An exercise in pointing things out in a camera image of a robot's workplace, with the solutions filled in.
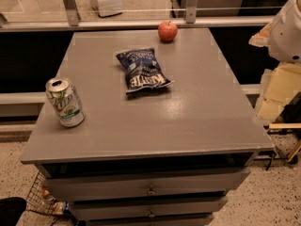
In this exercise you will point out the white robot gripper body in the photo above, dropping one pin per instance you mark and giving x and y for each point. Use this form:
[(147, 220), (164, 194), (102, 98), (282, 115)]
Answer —
[(286, 37)]

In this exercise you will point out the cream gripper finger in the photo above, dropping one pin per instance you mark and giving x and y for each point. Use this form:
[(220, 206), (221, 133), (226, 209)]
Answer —
[(278, 87), (261, 39)]

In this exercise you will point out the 7up soda can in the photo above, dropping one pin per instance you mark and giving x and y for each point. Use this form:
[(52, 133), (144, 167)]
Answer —
[(63, 96)]

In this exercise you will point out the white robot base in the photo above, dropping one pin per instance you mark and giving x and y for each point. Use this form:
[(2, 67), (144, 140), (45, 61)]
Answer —
[(107, 8)]

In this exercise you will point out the red apple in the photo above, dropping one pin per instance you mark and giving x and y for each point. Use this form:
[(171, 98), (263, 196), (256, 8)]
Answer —
[(167, 31)]

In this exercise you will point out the blue Kettle chips bag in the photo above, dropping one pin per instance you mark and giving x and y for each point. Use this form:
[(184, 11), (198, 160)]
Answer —
[(142, 70)]

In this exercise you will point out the middle grey drawer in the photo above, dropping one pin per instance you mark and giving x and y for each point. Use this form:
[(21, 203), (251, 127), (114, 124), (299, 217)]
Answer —
[(147, 208)]

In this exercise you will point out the grey drawer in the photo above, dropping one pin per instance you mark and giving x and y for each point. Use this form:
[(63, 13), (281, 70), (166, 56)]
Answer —
[(147, 208), (149, 184), (177, 220)]

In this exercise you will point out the bottom grey drawer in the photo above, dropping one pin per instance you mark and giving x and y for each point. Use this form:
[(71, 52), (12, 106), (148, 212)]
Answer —
[(177, 220)]

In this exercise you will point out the top grey drawer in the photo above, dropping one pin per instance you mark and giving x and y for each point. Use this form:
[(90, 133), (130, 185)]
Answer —
[(149, 184)]

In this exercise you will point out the black object bottom left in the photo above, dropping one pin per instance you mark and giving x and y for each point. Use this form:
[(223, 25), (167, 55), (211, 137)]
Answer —
[(11, 210)]

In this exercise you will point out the metal railing frame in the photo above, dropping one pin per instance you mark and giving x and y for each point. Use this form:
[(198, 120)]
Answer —
[(52, 15)]

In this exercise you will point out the wire mesh basket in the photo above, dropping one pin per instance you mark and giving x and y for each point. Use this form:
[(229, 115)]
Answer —
[(40, 201)]

